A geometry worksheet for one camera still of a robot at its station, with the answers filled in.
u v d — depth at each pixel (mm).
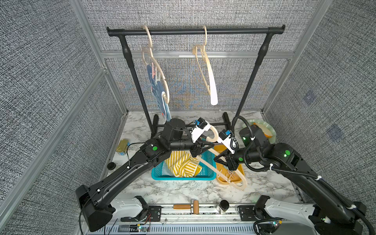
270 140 949
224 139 540
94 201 378
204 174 859
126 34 525
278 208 574
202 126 515
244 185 560
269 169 416
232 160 520
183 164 815
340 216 373
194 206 748
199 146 529
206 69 535
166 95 523
